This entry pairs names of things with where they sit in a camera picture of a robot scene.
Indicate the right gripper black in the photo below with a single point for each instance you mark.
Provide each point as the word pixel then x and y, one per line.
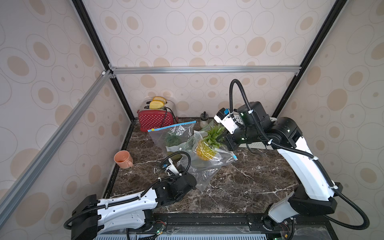
pixel 231 141

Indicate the yellow pineapple green crown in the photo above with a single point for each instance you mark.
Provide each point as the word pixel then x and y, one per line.
pixel 206 148

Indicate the clear zip-top bag blue slider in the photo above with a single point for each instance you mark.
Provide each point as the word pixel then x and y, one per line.
pixel 204 171

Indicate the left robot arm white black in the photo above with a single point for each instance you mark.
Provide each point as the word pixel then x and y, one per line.
pixel 93 216

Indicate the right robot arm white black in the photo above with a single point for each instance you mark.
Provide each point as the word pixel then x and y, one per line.
pixel 316 192

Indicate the green-zip bag with pineapple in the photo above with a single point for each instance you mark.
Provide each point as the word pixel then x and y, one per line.
pixel 186 144

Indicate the blue-zip bag with pineapple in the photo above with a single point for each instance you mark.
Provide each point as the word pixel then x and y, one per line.
pixel 158 137

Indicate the white perforated plastic basket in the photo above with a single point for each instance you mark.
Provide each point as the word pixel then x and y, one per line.
pixel 255 145

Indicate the small bottle black cap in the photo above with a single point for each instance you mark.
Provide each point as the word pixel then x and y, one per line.
pixel 204 119

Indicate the red toaster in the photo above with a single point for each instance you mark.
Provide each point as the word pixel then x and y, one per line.
pixel 154 119

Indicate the rear yellow toast slice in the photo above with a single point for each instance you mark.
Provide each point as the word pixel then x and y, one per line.
pixel 160 99

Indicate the yellow toast slice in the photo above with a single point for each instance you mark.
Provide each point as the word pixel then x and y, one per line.
pixel 160 99
pixel 155 105

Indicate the front yellow toast slice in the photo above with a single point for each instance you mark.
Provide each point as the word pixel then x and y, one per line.
pixel 155 105

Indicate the orange plastic cup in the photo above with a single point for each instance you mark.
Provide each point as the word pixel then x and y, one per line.
pixel 123 159

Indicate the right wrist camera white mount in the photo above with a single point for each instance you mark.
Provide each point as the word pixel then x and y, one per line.
pixel 231 122

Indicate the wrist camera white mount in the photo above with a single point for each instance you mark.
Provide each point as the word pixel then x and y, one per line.
pixel 231 122
pixel 170 168

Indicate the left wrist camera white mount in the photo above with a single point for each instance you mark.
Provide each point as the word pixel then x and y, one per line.
pixel 170 168

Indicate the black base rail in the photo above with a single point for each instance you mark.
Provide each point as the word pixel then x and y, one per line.
pixel 222 227

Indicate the horizontal aluminium frame bar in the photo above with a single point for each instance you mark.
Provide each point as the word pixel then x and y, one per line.
pixel 206 70

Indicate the right black frame post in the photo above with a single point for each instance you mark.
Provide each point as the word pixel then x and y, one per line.
pixel 331 18

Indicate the black frame post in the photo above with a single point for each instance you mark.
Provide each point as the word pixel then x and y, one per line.
pixel 331 18
pixel 101 53

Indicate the left black frame post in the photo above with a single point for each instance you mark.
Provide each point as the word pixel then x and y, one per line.
pixel 101 53

